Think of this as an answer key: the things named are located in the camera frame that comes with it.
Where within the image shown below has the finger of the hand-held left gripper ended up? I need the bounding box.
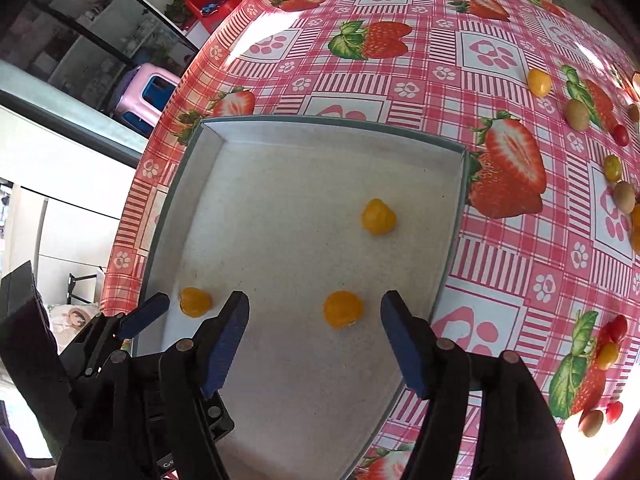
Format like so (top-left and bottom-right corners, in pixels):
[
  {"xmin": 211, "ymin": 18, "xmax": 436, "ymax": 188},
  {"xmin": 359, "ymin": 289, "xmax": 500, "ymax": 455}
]
[{"xmin": 60, "ymin": 292, "xmax": 171, "ymax": 391}]

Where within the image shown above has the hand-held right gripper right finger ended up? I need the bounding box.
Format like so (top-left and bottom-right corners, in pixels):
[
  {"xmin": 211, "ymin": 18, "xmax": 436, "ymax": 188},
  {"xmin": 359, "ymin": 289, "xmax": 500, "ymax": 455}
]
[{"xmin": 381, "ymin": 290, "xmax": 574, "ymax": 480}]

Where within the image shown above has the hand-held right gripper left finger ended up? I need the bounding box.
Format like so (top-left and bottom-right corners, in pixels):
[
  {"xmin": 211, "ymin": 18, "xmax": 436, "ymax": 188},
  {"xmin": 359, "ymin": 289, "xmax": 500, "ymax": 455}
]
[{"xmin": 55, "ymin": 291, "xmax": 250, "ymax": 480}]

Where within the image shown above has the white shallow tray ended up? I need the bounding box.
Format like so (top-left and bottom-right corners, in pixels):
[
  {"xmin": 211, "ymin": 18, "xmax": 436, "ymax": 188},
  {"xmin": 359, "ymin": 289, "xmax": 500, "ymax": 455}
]
[{"xmin": 131, "ymin": 115, "xmax": 471, "ymax": 480}]

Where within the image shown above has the cartoon print pillow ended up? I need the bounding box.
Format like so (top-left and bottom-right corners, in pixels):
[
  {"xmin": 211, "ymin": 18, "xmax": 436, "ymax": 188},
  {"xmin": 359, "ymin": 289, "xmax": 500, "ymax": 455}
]
[{"xmin": 46, "ymin": 304, "xmax": 102, "ymax": 353}]

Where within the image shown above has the black metal rack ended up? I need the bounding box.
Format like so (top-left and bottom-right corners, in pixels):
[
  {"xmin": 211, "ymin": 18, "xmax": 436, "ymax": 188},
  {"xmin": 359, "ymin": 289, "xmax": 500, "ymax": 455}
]
[{"xmin": 64, "ymin": 264, "xmax": 109, "ymax": 307}]

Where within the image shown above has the white cabinet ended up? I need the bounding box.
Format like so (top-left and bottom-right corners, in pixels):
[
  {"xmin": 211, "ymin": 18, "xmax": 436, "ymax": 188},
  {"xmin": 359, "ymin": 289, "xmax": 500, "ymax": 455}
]
[{"xmin": 0, "ymin": 60, "xmax": 147, "ymax": 307}]

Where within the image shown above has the pink plastic stool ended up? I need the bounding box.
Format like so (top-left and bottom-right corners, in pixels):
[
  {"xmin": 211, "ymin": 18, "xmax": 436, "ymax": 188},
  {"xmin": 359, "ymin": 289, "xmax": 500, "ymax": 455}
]
[{"xmin": 107, "ymin": 62, "xmax": 181, "ymax": 138}]

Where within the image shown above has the orange cherry tomato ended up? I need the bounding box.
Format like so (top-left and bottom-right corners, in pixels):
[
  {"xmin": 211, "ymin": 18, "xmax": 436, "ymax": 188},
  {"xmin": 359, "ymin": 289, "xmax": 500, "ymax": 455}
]
[{"xmin": 627, "ymin": 205, "xmax": 640, "ymax": 253}]

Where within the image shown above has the strawberry print pink tablecloth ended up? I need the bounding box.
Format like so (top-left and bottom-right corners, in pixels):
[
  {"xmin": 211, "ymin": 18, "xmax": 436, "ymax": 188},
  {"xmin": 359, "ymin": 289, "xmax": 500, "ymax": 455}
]
[{"xmin": 100, "ymin": 0, "xmax": 640, "ymax": 480}]

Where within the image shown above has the glass door cabinet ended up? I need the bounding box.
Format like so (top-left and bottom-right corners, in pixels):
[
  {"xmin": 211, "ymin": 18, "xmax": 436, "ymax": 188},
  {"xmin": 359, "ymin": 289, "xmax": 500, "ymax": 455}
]
[{"xmin": 0, "ymin": 0, "xmax": 201, "ymax": 111}]

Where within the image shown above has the green potted plant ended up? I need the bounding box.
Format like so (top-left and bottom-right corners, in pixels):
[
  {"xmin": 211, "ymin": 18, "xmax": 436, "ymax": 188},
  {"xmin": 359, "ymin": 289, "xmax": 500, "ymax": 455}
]
[{"xmin": 164, "ymin": 0, "xmax": 195, "ymax": 27}]

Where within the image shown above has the red plastic chair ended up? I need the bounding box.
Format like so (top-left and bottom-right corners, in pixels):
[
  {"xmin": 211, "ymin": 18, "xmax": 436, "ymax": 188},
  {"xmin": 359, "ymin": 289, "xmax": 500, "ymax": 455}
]
[{"xmin": 184, "ymin": 0, "xmax": 252, "ymax": 32}]

